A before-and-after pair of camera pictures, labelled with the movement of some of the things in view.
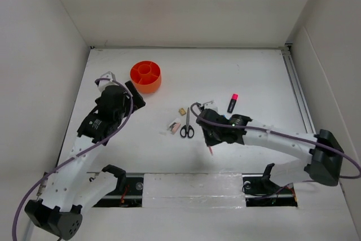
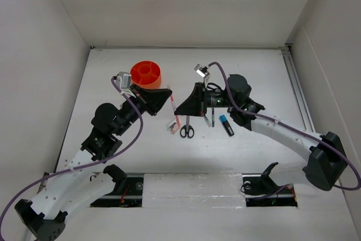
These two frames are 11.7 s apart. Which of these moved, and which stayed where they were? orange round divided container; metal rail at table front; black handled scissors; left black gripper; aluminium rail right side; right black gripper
Moved: right black gripper; left black gripper
Stayed: aluminium rail right side; orange round divided container; metal rail at table front; black handled scissors
